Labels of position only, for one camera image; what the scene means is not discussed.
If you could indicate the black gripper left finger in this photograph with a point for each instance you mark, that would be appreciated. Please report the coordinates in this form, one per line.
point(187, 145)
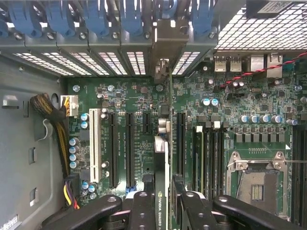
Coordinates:
point(141, 213)

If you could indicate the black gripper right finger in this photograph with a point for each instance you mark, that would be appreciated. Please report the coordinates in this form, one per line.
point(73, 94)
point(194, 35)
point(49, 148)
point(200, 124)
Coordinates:
point(199, 215)

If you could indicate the black RAM slot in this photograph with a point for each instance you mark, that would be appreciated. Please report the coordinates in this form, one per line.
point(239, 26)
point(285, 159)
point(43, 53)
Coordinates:
point(221, 163)
point(199, 129)
point(215, 163)
point(208, 163)
point(295, 191)
point(302, 191)

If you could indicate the green motherboard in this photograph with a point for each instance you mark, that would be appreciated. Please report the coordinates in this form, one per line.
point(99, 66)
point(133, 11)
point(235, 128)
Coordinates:
point(141, 153)

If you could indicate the long black expansion slot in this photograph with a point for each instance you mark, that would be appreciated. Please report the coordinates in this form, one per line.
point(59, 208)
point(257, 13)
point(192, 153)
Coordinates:
point(130, 148)
point(113, 148)

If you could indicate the CPU socket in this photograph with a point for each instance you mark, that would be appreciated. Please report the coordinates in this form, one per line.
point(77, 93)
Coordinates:
point(259, 182)

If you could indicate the white PCI expansion slot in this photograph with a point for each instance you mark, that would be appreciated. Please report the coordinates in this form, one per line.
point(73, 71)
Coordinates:
point(94, 143)

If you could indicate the short black expansion slot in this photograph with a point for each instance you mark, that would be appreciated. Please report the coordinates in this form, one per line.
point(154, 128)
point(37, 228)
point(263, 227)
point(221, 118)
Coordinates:
point(146, 123)

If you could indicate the thin metal locking lever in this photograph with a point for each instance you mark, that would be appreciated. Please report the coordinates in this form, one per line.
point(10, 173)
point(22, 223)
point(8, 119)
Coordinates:
point(297, 163)

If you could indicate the white power connector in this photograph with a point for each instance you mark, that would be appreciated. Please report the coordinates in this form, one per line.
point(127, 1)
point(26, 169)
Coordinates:
point(72, 100)

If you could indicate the open grey PC case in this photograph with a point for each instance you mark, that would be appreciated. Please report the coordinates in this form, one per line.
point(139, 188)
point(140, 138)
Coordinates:
point(24, 143)

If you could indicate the perforated metal slot cover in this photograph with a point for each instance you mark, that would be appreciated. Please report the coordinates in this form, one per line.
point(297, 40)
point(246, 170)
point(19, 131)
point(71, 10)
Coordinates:
point(185, 62)
point(90, 64)
point(136, 63)
point(40, 64)
point(67, 64)
point(112, 63)

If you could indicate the blue slot retention clip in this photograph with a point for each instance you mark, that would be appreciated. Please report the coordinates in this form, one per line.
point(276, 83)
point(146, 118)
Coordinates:
point(97, 19)
point(202, 19)
point(22, 19)
point(3, 28)
point(170, 9)
point(132, 19)
point(60, 19)

